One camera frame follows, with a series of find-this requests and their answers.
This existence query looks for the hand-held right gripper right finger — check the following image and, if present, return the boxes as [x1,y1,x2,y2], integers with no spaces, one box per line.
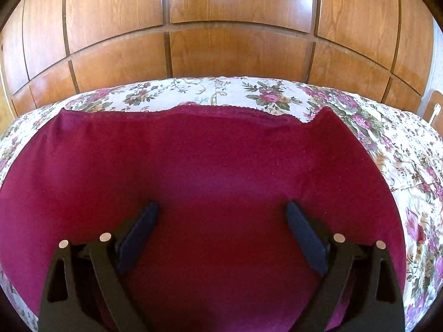
[285,200,406,332]

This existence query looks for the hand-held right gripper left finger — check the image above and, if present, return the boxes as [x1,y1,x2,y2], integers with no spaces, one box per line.
[38,200,160,332]

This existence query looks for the maroon knit garment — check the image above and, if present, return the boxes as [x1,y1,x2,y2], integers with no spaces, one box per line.
[0,105,408,332]

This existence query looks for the wooden wardrobe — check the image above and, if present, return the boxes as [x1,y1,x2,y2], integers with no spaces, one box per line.
[0,0,441,120]

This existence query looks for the floral bedsheet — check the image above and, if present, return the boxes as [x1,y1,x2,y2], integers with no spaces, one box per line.
[0,75,443,332]

